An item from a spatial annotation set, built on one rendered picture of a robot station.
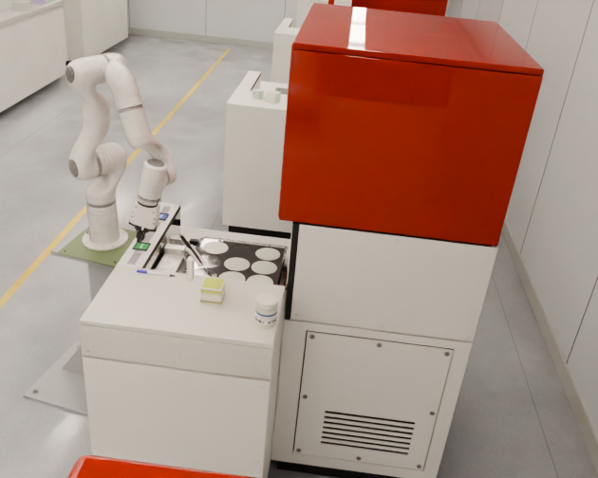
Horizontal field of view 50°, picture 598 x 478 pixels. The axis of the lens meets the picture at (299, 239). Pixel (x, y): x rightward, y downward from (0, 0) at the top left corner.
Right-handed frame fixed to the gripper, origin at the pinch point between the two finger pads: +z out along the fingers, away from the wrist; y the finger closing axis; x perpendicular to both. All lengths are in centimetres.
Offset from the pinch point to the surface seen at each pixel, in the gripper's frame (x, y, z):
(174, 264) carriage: -3.6, -14.3, 10.0
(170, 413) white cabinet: 50, -32, 33
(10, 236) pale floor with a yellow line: -152, 117, 128
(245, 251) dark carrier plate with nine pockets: -16.7, -39.4, 2.7
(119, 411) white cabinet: 50, -15, 39
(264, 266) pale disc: -6.7, -48.5, 0.7
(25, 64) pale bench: -422, 240, 111
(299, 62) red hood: 15, -39, -85
